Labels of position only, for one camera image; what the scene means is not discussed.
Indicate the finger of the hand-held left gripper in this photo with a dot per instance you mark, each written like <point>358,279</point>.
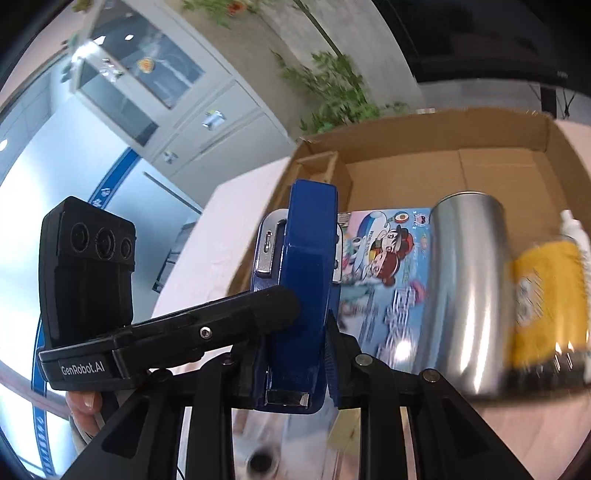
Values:
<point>221,318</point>

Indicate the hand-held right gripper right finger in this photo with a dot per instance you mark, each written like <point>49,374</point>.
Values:
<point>333,364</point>

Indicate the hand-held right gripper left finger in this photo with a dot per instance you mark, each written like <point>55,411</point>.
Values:
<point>217,383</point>

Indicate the blue stapler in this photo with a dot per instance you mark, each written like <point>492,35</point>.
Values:
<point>300,286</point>

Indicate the blue cartoon board game box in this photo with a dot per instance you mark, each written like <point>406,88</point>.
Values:
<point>388,286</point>

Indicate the silver metal tumbler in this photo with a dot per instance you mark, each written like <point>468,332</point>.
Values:
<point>466,295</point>

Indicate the yellow labelled dark bottle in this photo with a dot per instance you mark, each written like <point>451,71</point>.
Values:
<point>549,295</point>

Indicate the large cardboard box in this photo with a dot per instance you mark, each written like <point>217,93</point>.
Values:
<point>461,166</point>

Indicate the person's left hand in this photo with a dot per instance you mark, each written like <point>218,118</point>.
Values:
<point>85,410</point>

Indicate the thin black rod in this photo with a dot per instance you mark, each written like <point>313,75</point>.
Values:
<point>173,194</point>

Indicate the grey glass door cabinet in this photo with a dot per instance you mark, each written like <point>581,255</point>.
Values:
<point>184,92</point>

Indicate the tall leafy green plant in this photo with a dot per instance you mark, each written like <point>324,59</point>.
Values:
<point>337,78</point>

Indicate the black television stand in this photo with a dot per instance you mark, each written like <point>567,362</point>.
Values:
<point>556,101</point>

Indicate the black flat screen television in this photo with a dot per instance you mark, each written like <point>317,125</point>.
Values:
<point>485,37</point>

